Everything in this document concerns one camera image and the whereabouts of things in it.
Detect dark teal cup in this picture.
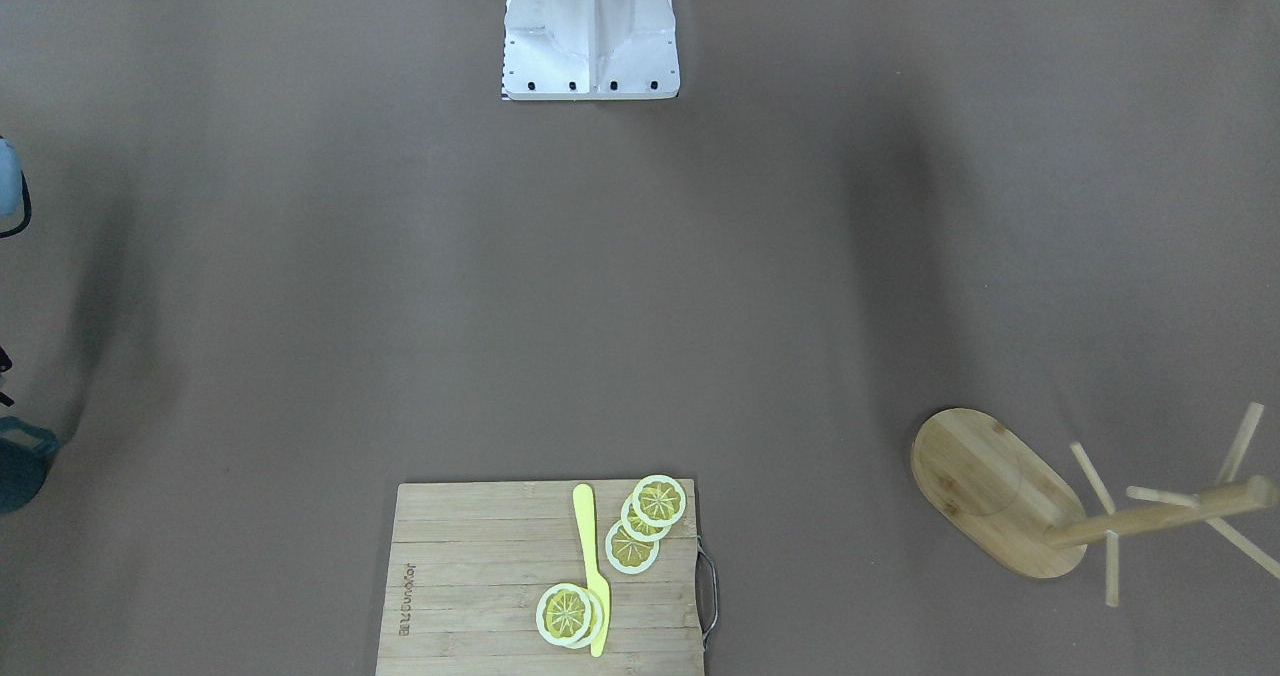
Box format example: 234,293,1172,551
1,416,60,515

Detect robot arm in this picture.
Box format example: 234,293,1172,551
0,137,24,219

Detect wooden cup rack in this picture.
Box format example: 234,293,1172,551
910,402,1277,608

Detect lemon slice stack top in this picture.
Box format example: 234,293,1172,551
631,474,689,529

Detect yellow plastic knife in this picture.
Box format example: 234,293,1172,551
572,483,612,658

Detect lemon slice stack middle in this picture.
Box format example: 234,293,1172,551
620,495,673,543

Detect bamboo cutting board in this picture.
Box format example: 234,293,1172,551
376,478,721,675

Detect lemon slice under front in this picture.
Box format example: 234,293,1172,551
566,589,605,650

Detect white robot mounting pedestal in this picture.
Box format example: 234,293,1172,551
500,0,681,102

